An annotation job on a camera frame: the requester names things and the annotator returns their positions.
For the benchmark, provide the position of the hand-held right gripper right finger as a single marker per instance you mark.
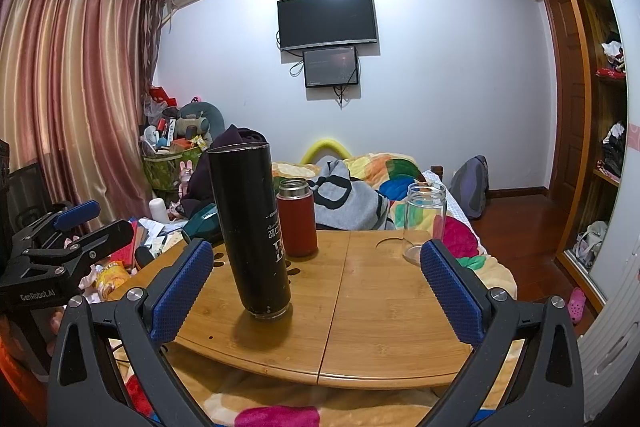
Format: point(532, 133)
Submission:
point(452, 293)

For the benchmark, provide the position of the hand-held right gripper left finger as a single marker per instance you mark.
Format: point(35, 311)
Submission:
point(181, 292)

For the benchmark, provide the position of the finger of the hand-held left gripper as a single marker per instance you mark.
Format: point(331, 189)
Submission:
point(102, 239)
point(76, 213)

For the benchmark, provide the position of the tall black cup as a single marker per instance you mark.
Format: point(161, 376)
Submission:
point(250, 232)

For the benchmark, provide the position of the yellow snack can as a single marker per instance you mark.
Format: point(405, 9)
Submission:
point(112, 279)

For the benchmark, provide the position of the black mesh chair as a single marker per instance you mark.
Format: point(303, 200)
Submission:
point(27, 192)

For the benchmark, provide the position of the white plastic bottle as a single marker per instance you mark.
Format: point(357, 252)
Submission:
point(158, 211)

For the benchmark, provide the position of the teal handheld appliance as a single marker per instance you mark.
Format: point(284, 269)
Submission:
point(202, 224)

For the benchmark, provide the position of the clear glass jar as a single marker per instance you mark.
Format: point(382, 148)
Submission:
point(424, 227)

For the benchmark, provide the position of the wooden folding table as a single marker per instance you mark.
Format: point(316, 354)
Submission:
point(375, 307)

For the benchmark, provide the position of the green storage basket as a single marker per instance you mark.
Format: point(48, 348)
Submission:
point(160, 174)

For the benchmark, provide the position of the pink rabbit toy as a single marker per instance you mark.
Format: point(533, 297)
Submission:
point(186, 177)

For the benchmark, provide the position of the dark purple garment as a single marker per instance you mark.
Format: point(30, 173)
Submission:
point(200, 187)

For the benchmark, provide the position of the grey backpack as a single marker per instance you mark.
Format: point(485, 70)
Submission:
point(470, 187)

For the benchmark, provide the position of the pink slipper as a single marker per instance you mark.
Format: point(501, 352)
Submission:
point(576, 304)

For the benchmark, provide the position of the pink striped curtain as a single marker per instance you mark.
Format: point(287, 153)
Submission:
point(70, 82)

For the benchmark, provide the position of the red thermos bottle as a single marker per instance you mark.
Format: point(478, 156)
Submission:
point(297, 222)

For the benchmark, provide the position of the grey cloth with black print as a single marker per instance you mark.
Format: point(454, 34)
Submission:
point(345, 197)

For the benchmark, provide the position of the red plastic bag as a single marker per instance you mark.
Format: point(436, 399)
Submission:
point(161, 96)

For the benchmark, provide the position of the grey handbag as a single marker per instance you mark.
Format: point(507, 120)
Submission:
point(590, 242)

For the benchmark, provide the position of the grey neck pillow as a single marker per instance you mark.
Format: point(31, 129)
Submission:
point(202, 117)

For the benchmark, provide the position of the yellow foam arch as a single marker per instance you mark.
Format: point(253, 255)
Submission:
point(325, 144)

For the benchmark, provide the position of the wooden wardrobe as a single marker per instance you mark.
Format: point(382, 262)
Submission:
point(570, 57)

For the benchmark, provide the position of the small black wall monitor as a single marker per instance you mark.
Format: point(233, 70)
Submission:
point(331, 67)

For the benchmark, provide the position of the large black wall television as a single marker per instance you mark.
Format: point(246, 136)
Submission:
point(327, 19)

